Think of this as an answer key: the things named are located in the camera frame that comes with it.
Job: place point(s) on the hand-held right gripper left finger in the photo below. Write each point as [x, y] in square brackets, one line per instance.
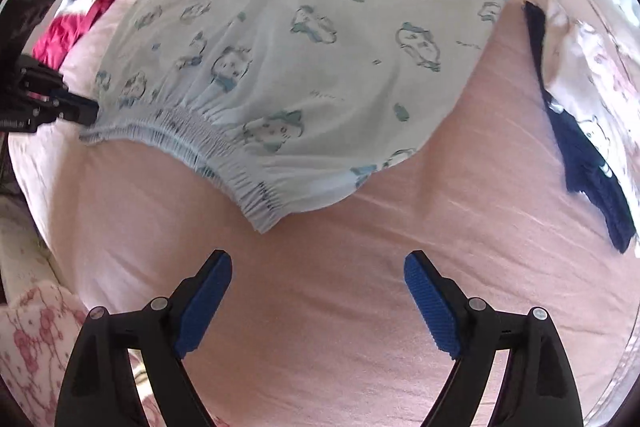
[200, 307]

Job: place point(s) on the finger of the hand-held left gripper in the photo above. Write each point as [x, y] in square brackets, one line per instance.
[75, 99]
[70, 114]

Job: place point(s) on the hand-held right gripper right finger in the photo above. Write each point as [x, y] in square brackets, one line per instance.
[430, 302]

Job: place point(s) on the light blue printed shorts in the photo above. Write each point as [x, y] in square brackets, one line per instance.
[325, 72]

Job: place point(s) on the magenta garment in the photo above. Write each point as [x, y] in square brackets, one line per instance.
[65, 32]

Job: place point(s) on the person's floral pajama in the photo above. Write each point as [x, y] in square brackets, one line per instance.
[35, 342]

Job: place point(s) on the navy folded garment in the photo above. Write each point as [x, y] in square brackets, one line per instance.
[580, 157]

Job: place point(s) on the pale pink printed pajama pants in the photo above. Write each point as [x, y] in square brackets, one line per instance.
[600, 57]

